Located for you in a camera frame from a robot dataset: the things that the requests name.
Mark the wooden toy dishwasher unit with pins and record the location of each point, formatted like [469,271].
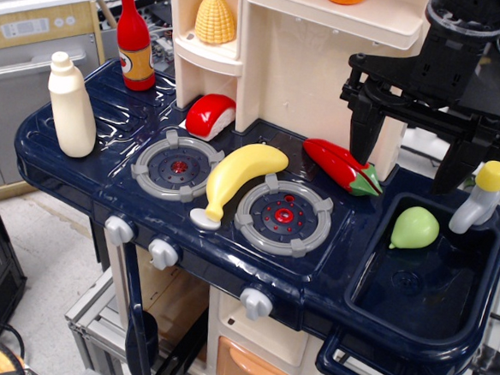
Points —
[31,31]

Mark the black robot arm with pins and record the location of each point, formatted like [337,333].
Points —
[468,9]

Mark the navy toy sink basin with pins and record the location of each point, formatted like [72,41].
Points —
[434,294]

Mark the cream toy kitchen shelf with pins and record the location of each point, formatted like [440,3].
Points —
[288,61]

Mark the left grey stove knob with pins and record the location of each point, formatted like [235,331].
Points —
[118,230]

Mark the red toy chili pepper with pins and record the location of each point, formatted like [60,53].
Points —
[338,163]

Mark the navy oven door handle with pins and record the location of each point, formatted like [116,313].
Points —
[141,346]

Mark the aluminium frame stand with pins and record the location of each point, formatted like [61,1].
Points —
[97,328]

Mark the orange toy drawer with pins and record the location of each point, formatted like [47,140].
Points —
[235,360]

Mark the left grey stove burner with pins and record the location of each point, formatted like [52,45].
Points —
[176,168]

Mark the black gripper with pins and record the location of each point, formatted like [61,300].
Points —
[436,90]

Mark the yellow toy banana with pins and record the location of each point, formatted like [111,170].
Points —
[234,171]

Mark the red ketchup bottle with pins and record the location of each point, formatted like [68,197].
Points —
[135,51]

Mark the middle grey stove knob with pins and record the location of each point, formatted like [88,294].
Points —
[163,254]

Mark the green toy pear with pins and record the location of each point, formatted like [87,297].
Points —
[415,228]

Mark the grey stove burner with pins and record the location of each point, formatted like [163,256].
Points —
[176,168]
[284,218]

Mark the grey stove knob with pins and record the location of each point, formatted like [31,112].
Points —
[256,303]
[163,254]
[118,230]

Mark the red white toy sushi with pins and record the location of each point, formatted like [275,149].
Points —
[210,115]

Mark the yellow toy corn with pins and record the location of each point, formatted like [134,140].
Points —
[215,23]

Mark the cream detergent bottle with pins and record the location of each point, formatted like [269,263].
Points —
[73,115]

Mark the right grey stove knob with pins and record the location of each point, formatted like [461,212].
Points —
[256,303]

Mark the navy toy kitchen counter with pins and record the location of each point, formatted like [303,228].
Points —
[307,293]

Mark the grey yellow toy faucet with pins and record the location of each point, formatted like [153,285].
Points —
[482,200]

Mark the right grey stove burner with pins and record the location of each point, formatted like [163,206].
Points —
[284,218]

